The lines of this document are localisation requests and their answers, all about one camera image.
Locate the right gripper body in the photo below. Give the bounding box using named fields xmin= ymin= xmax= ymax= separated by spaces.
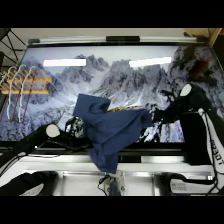
xmin=152 ymin=108 xmax=172 ymax=124

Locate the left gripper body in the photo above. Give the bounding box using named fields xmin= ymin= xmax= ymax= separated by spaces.
xmin=64 ymin=116 xmax=87 ymax=141

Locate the blue shirt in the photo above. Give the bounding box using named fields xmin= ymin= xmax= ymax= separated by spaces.
xmin=72 ymin=93 xmax=155 ymax=175

